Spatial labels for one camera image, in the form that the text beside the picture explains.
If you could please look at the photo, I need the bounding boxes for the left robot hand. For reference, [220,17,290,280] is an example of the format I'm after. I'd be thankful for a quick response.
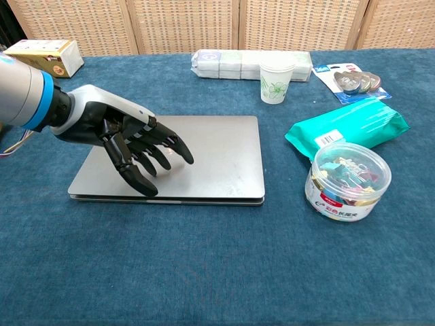
[50,84,195,198]

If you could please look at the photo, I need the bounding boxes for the silver laptop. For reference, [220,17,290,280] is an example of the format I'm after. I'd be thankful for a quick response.
[67,115,266,207]

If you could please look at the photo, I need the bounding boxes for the yellow cardboard box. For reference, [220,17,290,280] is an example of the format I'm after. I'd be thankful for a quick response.
[3,39,86,79]

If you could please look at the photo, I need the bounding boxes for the woven folding screen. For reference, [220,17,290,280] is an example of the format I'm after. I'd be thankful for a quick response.
[5,0,435,57]

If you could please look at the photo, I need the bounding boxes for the wrapped pocket tissue multipack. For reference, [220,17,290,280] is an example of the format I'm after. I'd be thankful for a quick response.
[190,49,314,83]

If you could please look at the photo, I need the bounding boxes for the white paper cup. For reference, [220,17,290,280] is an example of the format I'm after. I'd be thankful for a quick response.
[259,62,296,105]

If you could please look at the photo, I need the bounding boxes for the blue table mat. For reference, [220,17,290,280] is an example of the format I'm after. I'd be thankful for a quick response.
[0,48,435,326]

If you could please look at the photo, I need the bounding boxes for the correction tape blister pack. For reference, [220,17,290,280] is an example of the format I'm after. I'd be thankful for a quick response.
[311,62,393,105]

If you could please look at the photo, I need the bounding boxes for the clear tub of binder clips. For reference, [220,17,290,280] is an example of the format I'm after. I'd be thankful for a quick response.
[304,142,393,223]

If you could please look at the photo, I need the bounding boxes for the teal wet wipes pack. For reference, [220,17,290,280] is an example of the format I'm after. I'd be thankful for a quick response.
[284,96,411,162]

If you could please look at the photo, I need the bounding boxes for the coloured wrist wires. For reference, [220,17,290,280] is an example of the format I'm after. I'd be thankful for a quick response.
[0,128,35,160]

